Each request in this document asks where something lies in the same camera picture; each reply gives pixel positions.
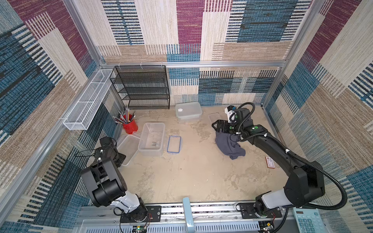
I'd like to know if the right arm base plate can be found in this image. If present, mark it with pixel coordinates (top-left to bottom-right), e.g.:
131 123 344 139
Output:
235 202 283 219

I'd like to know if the small blue-rimmed lunch box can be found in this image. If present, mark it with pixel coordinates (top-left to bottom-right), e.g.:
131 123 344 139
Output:
208 113 222 124

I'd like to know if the light blue rail clamp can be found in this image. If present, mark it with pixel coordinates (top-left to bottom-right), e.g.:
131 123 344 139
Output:
182 197 195 233

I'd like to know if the light blue calculator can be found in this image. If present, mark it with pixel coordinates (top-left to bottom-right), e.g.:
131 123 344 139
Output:
292 208 327 233

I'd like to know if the dark blue cloth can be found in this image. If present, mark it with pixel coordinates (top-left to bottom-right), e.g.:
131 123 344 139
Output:
215 132 246 160

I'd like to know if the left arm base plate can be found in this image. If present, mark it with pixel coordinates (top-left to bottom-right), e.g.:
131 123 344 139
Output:
120 205 162 223

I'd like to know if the small red white card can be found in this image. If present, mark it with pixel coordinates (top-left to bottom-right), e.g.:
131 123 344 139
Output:
266 156 275 169

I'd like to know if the clear lunch box lid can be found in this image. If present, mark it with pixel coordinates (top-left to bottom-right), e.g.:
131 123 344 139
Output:
117 133 140 167

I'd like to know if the aluminium front rail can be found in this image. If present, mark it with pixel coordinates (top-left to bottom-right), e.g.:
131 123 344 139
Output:
72 199 318 233

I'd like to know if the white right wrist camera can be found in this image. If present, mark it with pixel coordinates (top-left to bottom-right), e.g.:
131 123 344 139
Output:
224 105 236 123

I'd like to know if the white mesh wall basket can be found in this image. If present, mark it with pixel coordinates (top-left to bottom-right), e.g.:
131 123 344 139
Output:
63 70 112 131

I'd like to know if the lidded green-tinted lunch box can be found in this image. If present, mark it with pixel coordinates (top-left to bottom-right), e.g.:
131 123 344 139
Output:
175 102 203 121

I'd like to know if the blue-rimmed small box lid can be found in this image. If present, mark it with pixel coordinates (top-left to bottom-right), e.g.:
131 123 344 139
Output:
167 136 182 154

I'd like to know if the red pen cup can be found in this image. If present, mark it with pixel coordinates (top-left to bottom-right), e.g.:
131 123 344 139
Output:
122 114 139 135

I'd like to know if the large clear plastic lunch box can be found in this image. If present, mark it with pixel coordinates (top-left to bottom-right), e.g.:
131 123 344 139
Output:
138 122 166 157

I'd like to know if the black mesh shelf rack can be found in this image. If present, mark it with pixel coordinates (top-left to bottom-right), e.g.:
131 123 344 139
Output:
110 65 171 110

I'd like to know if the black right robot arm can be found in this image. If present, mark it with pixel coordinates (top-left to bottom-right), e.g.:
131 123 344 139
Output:
212 106 325 217

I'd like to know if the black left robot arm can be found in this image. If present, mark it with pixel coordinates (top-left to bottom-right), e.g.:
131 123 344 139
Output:
80 144 148 222

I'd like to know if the black corrugated cable conduit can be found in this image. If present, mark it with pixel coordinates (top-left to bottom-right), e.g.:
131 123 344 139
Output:
230 102 348 233

